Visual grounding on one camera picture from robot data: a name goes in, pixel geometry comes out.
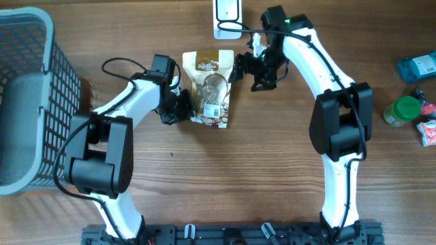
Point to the black red snack packet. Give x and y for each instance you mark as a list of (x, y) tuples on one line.
[(427, 108)]

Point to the white barcode scanner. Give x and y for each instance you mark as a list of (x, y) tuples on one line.
[(230, 13)]

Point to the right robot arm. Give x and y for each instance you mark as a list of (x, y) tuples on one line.
[(341, 120)]

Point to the green lid jar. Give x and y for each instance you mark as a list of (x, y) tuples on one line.
[(402, 111)]

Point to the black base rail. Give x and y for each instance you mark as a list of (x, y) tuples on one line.
[(293, 233)]

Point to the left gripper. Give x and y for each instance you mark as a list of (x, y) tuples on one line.
[(184, 114)]

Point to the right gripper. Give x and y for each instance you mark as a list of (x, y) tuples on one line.
[(270, 82)]

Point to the small red white carton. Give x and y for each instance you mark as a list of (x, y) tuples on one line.
[(427, 129)]

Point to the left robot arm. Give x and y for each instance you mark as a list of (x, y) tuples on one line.
[(99, 151)]

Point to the blue mouthwash bottle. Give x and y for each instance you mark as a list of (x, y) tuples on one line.
[(415, 69)]

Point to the brown white snack pouch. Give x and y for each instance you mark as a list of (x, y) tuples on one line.
[(209, 72)]

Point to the grey plastic mesh basket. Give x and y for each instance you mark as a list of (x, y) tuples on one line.
[(40, 92)]

